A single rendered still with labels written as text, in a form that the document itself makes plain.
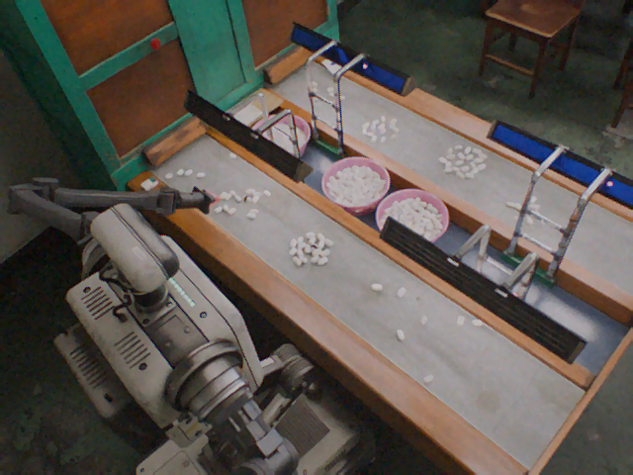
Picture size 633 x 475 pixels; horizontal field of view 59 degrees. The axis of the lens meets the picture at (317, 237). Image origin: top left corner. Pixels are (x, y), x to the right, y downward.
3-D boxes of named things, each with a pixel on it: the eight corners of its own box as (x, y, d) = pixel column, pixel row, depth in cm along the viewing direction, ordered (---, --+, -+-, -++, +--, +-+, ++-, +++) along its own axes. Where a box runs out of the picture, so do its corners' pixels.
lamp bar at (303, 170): (297, 185, 185) (295, 169, 180) (184, 109, 215) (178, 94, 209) (314, 171, 188) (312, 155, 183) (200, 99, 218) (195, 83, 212)
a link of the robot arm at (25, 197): (-4, 214, 161) (-3, 180, 158) (42, 210, 172) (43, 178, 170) (95, 262, 139) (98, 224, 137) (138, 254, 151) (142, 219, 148)
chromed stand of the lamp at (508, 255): (550, 289, 194) (587, 205, 159) (499, 259, 204) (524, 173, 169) (578, 255, 202) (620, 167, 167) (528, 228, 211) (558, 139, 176)
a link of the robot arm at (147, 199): (32, 217, 165) (34, 181, 162) (29, 211, 170) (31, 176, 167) (173, 219, 190) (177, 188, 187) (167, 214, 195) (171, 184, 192)
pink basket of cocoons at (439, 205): (416, 272, 204) (418, 256, 196) (361, 235, 216) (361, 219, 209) (460, 228, 214) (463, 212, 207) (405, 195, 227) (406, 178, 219)
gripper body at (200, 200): (198, 185, 204) (181, 185, 198) (215, 198, 199) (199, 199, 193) (192, 201, 207) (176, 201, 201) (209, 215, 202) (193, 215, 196)
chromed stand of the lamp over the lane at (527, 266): (484, 370, 179) (509, 296, 143) (432, 332, 188) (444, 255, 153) (516, 330, 186) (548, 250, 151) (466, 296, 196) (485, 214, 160)
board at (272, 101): (229, 141, 243) (228, 139, 242) (208, 127, 250) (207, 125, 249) (284, 102, 256) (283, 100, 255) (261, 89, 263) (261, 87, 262)
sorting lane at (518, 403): (528, 473, 155) (530, 471, 153) (151, 173, 241) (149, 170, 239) (584, 395, 166) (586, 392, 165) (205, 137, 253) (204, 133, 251)
